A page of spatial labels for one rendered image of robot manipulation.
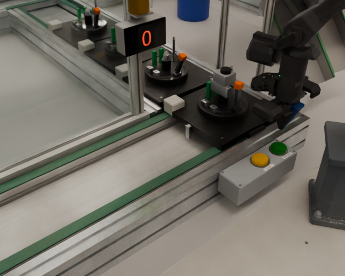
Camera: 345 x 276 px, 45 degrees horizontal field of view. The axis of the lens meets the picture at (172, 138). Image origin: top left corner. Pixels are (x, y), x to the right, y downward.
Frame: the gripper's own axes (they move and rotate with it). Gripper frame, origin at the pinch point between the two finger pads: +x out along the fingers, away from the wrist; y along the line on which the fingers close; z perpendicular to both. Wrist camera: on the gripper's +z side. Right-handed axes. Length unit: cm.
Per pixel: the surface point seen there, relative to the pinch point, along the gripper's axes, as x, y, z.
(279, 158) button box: 9.8, 2.5, -2.6
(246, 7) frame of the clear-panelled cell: 19, -90, 88
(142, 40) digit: -14.2, 18.1, 30.7
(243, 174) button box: 9.8, 13.5, -0.9
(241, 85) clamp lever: -1.5, -1.7, 15.1
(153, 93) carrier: 8.8, 8.2, 39.9
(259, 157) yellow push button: 8.6, 7.2, -0.3
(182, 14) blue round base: 17, -56, 99
